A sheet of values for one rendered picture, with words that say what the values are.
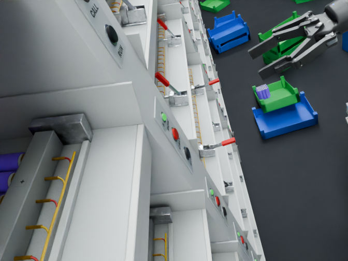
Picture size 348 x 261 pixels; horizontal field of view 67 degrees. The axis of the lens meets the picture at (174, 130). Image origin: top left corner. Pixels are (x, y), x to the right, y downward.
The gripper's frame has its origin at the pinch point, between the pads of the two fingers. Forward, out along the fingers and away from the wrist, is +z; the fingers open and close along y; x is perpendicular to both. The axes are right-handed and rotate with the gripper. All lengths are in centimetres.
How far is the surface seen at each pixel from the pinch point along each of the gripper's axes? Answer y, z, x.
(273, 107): 51, 7, -69
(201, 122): -2.1, 23.1, -7.2
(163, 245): -44, 22, 14
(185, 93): -13.3, 17.0, 12.2
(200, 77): 21.1, 21.4, -8.2
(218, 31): 167, 22, -69
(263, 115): 59, 15, -80
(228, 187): -15.2, 25.9, -24.3
